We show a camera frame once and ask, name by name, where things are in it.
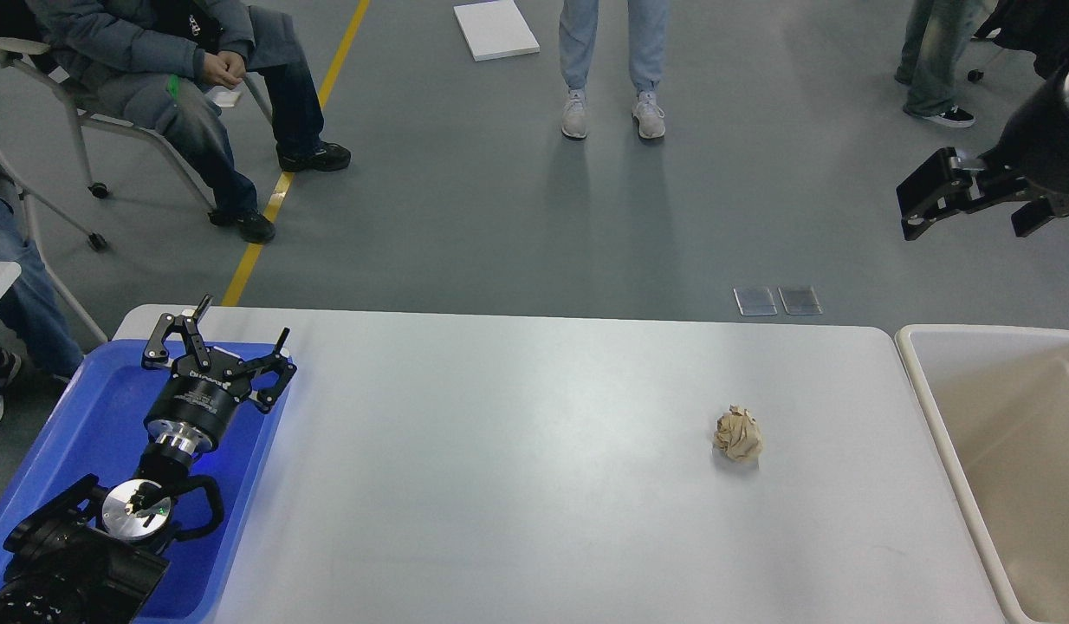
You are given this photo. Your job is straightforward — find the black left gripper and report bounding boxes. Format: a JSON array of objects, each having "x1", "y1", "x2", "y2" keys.
[{"x1": 142, "y1": 296, "x2": 298, "y2": 455}]

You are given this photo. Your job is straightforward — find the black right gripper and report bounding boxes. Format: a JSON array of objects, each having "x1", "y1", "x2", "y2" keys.
[{"x1": 896, "y1": 61, "x2": 1069, "y2": 241}]

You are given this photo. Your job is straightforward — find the brown paper ball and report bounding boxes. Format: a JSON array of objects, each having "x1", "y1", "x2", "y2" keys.
[{"x1": 712, "y1": 406, "x2": 764, "y2": 463}]

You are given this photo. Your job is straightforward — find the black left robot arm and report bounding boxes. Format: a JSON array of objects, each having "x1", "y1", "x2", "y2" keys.
[{"x1": 0, "y1": 299, "x2": 297, "y2": 623}]

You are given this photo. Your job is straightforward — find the blue plastic tray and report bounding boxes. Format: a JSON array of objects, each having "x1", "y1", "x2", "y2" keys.
[{"x1": 0, "y1": 340, "x2": 286, "y2": 623}]

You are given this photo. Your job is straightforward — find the person in green-grey trousers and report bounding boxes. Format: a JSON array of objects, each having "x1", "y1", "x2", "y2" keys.
[{"x1": 894, "y1": 1, "x2": 993, "y2": 129}]

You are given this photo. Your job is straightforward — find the chair with dark coat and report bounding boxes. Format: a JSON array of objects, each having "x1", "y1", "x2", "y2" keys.
[{"x1": 973, "y1": 1, "x2": 1069, "y2": 79}]

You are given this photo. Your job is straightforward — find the person in jeans at left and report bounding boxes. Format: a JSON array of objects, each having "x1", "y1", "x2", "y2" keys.
[{"x1": 0, "y1": 193, "x2": 84, "y2": 422}]

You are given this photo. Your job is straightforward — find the beige plastic bin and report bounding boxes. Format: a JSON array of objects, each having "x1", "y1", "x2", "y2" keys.
[{"x1": 895, "y1": 324, "x2": 1069, "y2": 623}]

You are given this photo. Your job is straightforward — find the right floor plate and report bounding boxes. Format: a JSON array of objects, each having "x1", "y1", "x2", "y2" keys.
[{"x1": 779, "y1": 287, "x2": 824, "y2": 315}]

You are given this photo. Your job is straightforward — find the floor plate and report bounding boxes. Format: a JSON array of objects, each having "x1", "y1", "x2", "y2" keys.
[
  {"x1": 733, "y1": 287, "x2": 779, "y2": 317},
  {"x1": 779, "y1": 287, "x2": 824, "y2": 315}
]

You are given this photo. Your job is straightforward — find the left floor plate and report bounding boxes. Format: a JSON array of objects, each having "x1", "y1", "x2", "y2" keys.
[{"x1": 733, "y1": 287, "x2": 779, "y2": 317}]

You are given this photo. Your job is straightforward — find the person in grey puffer jacket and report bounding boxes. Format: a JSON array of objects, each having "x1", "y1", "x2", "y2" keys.
[{"x1": 28, "y1": 1, "x2": 352, "y2": 244}]

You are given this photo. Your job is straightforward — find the white chair on castors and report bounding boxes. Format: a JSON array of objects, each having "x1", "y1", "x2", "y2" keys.
[{"x1": 0, "y1": 30, "x2": 275, "y2": 254}]

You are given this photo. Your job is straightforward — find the white flat box on floor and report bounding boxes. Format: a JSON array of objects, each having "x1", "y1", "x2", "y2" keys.
[{"x1": 454, "y1": 1, "x2": 540, "y2": 61}]

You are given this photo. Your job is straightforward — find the person in light blue trousers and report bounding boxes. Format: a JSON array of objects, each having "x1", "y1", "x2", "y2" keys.
[{"x1": 559, "y1": 0, "x2": 672, "y2": 141}]

